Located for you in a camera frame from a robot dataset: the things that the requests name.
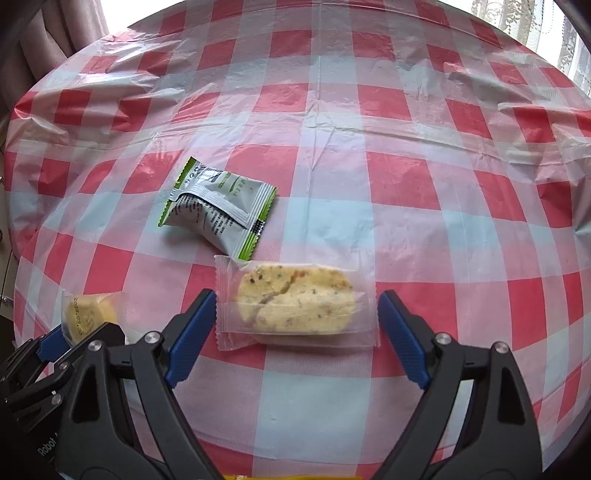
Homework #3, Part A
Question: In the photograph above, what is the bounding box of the clear yellow pastry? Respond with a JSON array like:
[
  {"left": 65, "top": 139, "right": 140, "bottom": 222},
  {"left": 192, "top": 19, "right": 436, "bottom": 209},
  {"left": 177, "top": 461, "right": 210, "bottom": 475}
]
[{"left": 61, "top": 292, "right": 123, "bottom": 345}]

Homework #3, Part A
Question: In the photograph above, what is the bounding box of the yellow tofu snack packet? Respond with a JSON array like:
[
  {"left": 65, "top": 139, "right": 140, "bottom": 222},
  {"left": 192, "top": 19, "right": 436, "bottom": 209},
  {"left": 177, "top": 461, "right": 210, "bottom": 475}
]
[{"left": 223, "top": 475, "right": 363, "bottom": 480}]

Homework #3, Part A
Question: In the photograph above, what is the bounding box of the clear biscuit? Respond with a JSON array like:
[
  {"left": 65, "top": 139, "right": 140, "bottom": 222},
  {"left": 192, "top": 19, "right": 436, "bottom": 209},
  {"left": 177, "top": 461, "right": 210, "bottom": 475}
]
[{"left": 214, "top": 252, "right": 380, "bottom": 351}]

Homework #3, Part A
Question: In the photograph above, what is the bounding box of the green white snack packet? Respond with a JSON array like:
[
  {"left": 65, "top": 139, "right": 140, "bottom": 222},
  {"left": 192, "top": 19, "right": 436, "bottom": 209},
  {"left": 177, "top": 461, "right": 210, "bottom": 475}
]
[{"left": 158, "top": 157, "right": 277, "bottom": 261}]

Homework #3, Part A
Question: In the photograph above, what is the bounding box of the red white checkered tablecloth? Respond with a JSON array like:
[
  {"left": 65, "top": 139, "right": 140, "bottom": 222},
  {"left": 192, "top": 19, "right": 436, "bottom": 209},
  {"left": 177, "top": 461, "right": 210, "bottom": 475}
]
[{"left": 5, "top": 1, "right": 590, "bottom": 463}]

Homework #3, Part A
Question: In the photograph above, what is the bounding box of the mauve curtain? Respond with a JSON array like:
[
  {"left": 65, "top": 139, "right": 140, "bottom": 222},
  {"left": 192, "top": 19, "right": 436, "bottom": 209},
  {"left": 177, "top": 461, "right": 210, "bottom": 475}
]
[{"left": 1, "top": 1, "right": 107, "bottom": 113}]

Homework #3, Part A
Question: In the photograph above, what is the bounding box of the white lace curtain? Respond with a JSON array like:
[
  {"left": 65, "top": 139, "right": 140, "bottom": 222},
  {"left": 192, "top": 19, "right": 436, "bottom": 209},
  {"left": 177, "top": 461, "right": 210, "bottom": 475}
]
[{"left": 469, "top": 0, "right": 590, "bottom": 96}]

